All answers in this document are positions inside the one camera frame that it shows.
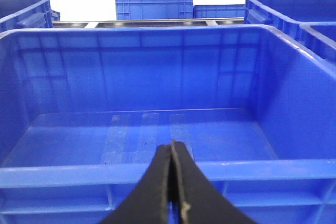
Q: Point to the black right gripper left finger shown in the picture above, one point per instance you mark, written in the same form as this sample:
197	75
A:
148	201

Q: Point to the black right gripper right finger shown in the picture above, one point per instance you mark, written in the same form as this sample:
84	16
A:
198	200

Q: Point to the blue plastic crate right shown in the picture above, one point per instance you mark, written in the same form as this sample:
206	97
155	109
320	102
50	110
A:
84	110

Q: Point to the blue plastic crate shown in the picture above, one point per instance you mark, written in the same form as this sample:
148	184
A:
18	14
84	110

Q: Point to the blue background crate low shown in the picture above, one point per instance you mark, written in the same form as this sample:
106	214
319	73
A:
219	11

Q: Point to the blue background crate tall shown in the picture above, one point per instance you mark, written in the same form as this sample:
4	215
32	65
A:
153	9

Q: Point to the blue crate near right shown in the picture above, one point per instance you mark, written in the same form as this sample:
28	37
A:
319	37

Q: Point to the blue crate far right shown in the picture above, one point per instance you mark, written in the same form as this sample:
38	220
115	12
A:
287	15

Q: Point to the blue plastic crate left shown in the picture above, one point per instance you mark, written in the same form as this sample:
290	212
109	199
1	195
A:
18	14

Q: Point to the metal rack frame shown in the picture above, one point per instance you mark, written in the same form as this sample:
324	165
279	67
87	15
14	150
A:
151	23

